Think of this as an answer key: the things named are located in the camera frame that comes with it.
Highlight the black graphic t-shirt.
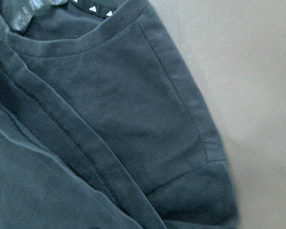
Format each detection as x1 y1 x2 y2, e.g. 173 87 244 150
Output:
0 0 238 229

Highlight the brown paper table cover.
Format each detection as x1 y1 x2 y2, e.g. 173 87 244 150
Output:
152 0 286 229

